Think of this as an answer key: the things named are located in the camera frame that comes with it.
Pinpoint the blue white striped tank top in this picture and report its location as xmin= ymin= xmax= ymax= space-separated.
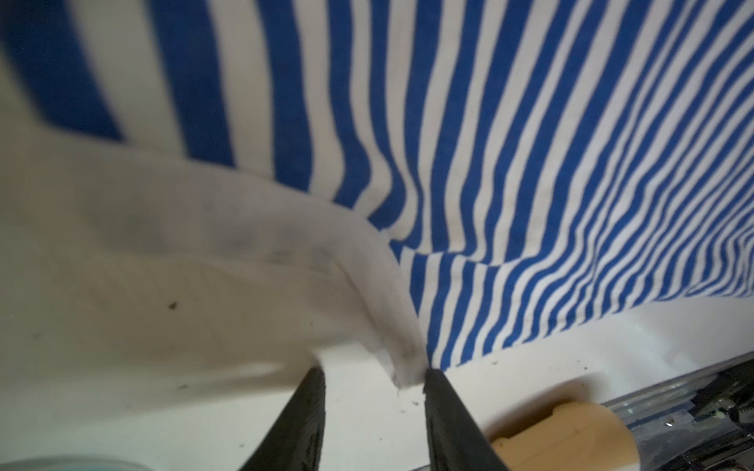
xmin=1 ymin=1 xmax=753 ymax=384

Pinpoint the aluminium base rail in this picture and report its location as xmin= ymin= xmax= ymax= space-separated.
xmin=605 ymin=353 xmax=753 ymax=470

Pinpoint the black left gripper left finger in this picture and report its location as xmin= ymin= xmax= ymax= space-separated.
xmin=241 ymin=367 xmax=326 ymax=471

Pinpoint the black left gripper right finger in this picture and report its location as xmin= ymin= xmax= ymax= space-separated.
xmin=423 ymin=369 xmax=509 ymax=471

